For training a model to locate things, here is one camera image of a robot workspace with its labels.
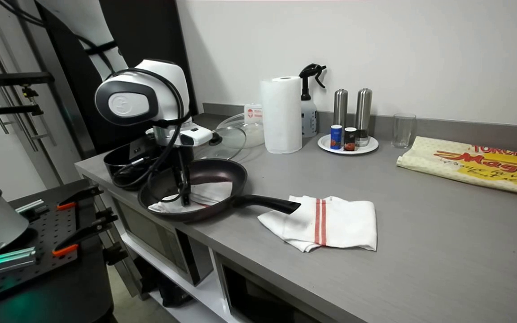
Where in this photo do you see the clear drinking glass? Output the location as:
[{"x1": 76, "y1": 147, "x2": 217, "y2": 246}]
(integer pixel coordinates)
[{"x1": 391, "y1": 113, "x2": 418, "y2": 151}]

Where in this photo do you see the small dark jar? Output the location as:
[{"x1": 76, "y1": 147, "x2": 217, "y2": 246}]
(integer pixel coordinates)
[{"x1": 343, "y1": 126, "x2": 359, "y2": 151}]

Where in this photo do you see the black cooking pot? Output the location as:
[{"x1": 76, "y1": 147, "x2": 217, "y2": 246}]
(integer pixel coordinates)
[{"x1": 102, "y1": 142, "x2": 165, "y2": 194}]

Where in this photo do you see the clear spray bottle black trigger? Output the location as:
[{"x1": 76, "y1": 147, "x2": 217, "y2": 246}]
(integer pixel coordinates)
[{"x1": 298, "y1": 63, "x2": 329, "y2": 142}]

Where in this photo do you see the silver aluminium rail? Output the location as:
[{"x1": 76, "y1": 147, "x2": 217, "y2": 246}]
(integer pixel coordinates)
[{"x1": 0, "y1": 246, "x2": 40, "y2": 278}]

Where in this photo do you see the orange-tipped black clamp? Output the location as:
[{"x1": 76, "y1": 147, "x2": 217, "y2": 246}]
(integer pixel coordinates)
[
  {"x1": 50, "y1": 206, "x2": 120, "y2": 260},
  {"x1": 54, "y1": 183, "x2": 106, "y2": 212}
]

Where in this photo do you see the silver undercounter appliance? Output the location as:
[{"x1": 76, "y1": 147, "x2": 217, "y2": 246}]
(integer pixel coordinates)
[{"x1": 113, "y1": 196, "x2": 214, "y2": 287}]

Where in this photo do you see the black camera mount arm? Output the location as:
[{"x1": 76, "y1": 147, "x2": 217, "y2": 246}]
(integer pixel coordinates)
[{"x1": 0, "y1": 70, "x2": 56, "y2": 131}]

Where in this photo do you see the large white red-striped towel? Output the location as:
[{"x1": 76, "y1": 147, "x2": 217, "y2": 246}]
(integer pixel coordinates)
[{"x1": 257, "y1": 194, "x2": 379, "y2": 255}]

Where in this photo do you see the white wall socket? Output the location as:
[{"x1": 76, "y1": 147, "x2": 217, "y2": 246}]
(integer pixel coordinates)
[{"x1": 242, "y1": 104, "x2": 264, "y2": 124}]

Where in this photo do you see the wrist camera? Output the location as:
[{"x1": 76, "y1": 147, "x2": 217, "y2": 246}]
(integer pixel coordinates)
[{"x1": 176, "y1": 124, "x2": 216, "y2": 149}]

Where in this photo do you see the yellow printed cloth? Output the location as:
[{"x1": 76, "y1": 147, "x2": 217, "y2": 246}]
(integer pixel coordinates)
[{"x1": 395, "y1": 135, "x2": 517, "y2": 199}]

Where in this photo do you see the white round plate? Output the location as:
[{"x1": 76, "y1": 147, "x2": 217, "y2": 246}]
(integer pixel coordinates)
[{"x1": 316, "y1": 131, "x2": 381, "y2": 158}]

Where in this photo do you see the white paper towel roll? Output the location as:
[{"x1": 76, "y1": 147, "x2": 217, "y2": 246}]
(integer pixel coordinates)
[{"x1": 260, "y1": 74, "x2": 304, "y2": 156}]

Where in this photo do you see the small blue can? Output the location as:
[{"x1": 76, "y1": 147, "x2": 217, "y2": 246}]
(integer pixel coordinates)
[{"x1": 329, "y1": 124, "x2": 345, "y2": 151}]

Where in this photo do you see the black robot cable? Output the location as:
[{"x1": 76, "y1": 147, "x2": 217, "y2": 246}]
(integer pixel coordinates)
[{"x1": 137, "y1": 68, "x2": 190, "y2": 208}]

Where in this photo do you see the glass pot lid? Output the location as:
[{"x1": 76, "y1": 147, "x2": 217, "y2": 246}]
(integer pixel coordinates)
[{"x1": 194, "y1": 122, "x2": 251, "y2": 163}]

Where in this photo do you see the clear glass bowl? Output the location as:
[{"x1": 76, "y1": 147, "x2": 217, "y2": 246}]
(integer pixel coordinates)
[{"x1": 216, "y1": 111, "x2": 266, "y2": 151}]

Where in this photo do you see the black work table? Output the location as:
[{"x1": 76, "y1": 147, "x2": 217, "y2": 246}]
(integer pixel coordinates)
[{"x1": 0, "y1": 178, "x2": 120, "y2": 323}]

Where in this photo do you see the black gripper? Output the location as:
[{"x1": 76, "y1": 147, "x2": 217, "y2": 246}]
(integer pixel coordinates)
[{"x1": 169, "y1": 144, "x2": 194, "y2": 208}]

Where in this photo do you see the dark nonstick frying pan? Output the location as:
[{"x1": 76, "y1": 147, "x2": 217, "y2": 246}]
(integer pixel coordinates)
[{"x1": 137, "y1": 156, "x2": 304, "y2": 226}]

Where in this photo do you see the black perforated breadboard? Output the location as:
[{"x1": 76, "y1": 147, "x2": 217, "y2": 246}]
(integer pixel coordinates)
[{"x1": 0, "y1": 181, "x2": 108, "y2": 301}]

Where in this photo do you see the tall steel grinder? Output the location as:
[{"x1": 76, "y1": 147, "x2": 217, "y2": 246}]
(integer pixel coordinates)
[
  {"x1": 332, "y1": 88, "x2": 350, "y2": 131},
  {"x1": 356, "y1": 86, "x2": 374, "y2": 142}
]

